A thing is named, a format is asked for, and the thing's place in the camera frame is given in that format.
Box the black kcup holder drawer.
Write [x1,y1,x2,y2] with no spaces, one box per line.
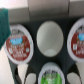
[0,0,84,84]

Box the green-lidded white kcup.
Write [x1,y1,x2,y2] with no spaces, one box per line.
[38,62,65,84]

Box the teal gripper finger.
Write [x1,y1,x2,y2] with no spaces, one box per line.
[0,9,10,49]

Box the red-lidded kcup left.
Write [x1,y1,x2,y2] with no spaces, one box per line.
[4,24,34,64]

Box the red-lidded kcup right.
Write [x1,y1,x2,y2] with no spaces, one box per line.
[67,18,84,62]

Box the red-lidded kcup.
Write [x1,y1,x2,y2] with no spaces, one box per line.
[4,24,34,64]
[67,18,84,62]

